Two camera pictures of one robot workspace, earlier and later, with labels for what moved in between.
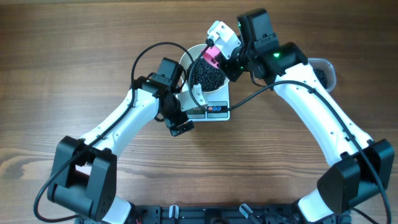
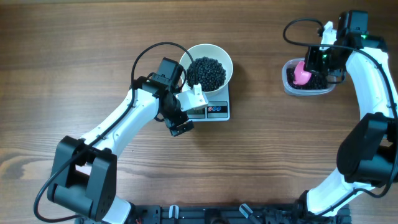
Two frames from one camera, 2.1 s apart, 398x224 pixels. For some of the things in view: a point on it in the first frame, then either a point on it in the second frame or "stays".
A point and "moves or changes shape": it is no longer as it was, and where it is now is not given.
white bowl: [186, 61] stays
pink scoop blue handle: [209, 53] moves or changes shape
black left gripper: [172, 122] stays
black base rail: [244, 214] stays
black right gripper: [224, 65] → [310, 63]
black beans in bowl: [211, 78] stays
